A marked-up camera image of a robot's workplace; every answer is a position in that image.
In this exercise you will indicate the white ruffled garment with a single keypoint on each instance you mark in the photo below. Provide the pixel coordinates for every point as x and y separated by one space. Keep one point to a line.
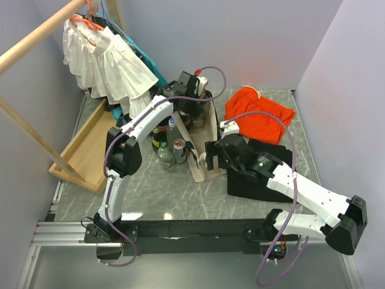
82 50

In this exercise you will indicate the teal garment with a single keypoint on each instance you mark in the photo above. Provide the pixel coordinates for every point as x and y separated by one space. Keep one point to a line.
138 77

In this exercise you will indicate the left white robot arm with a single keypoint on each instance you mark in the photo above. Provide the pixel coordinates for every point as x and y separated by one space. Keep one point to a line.
123 156

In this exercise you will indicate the wooden tray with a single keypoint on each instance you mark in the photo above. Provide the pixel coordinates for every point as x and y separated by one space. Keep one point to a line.
86 151

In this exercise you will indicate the orange cloth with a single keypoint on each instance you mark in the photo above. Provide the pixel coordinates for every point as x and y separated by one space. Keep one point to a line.
257 125

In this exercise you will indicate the dark soda can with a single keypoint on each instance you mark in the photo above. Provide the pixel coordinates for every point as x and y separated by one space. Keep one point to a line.
186 118

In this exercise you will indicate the black cloth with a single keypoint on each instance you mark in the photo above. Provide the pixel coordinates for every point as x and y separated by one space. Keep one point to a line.
239 186

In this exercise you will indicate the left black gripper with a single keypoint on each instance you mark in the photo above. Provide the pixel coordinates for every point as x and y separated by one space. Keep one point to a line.
194 110

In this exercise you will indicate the cream canvas tote bag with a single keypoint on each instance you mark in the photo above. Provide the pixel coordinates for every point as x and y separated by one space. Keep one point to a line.
195 139

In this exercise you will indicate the green glass bottle gold cap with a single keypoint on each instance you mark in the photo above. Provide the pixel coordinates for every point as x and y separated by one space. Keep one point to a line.
158 138

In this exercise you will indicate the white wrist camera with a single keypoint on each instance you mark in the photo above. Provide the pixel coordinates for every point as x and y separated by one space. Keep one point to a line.
228 128
202 82

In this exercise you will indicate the pocari sweat plastic bottle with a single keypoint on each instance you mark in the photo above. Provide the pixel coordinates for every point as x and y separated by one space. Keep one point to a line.
172 132

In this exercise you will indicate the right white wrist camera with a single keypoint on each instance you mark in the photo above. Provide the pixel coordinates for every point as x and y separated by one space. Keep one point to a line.
228 128

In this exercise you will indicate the dark floral garment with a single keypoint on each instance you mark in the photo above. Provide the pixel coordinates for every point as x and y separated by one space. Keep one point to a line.
108 57

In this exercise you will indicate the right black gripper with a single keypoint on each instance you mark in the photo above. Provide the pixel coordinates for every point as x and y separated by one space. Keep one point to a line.
213 149

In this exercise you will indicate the orange clothes hanger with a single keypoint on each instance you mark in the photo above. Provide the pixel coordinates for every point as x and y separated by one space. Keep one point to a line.
87 24

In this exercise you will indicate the red bull can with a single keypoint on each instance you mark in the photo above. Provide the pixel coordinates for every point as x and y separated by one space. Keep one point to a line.
179 149

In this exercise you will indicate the clear glass bottle green cap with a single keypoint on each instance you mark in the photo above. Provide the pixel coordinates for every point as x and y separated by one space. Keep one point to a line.
165 156

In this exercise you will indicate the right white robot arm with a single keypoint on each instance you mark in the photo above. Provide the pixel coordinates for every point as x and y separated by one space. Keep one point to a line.
262 171

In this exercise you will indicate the wooden clothes rail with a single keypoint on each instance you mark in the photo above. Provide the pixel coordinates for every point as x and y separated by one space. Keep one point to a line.
21 49

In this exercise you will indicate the far clear glass bottle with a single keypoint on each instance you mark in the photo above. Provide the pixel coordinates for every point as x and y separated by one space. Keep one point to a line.
198 121

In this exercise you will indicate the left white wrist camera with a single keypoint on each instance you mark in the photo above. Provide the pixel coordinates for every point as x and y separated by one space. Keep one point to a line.
202 82

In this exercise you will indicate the coca-cola glass bottle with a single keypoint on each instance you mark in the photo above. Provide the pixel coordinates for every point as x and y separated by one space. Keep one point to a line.
163 125

